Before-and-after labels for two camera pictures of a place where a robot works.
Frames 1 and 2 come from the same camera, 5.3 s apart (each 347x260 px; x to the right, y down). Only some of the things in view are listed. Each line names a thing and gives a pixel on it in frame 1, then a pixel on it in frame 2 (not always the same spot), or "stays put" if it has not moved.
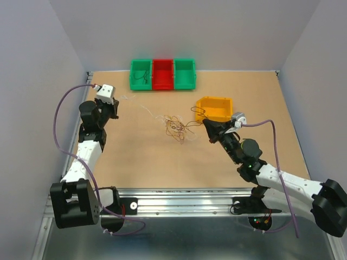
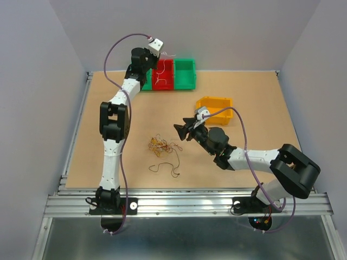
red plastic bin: x=162 y=74 stays put
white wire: x=125 y=97 → x=163 y=72
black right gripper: x=217 y=129 → x=182 y=129
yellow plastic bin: x=218 y=109 stays put
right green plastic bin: x=184 y=73 stays put
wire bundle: x=175 y=126 → x=158 y=144
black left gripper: x=113 y=108 → x=155 y=58
